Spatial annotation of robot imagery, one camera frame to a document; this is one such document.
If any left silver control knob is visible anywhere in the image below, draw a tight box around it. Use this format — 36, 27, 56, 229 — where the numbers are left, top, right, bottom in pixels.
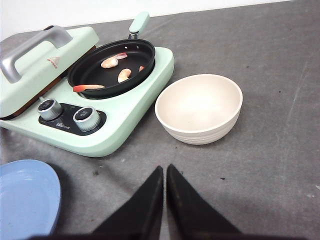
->
37, 98, 63, 121

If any beige ribbed bowl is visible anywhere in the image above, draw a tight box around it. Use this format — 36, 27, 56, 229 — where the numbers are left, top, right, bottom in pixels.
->
154, 74, 243, 145

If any right silver control knob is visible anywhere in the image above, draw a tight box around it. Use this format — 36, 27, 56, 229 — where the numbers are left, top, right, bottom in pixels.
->
72, 106, 101, 132

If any mint green hinged lid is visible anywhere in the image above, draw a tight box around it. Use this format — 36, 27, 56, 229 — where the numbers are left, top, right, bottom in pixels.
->
0, 25, 99, 120

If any silver control knob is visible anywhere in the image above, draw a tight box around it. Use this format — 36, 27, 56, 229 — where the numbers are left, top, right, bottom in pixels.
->
72, 106, 101, 132
37, 98, 63, 121

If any black round frying pan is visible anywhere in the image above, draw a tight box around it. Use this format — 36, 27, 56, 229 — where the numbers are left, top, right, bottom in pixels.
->
67, 11, 156, 100

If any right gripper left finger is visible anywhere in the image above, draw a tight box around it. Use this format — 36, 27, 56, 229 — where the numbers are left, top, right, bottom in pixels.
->
92, 166, 164, 240

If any mint green breakfast maker base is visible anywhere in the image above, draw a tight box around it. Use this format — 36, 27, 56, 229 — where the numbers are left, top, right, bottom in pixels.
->
0, 47, 175, 157

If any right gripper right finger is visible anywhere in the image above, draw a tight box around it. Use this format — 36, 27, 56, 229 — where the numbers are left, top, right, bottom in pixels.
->
166, 164, 242, 240

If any blue plastic plate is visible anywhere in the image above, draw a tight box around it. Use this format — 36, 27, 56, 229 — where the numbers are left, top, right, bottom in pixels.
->
0, 159, 61, 240

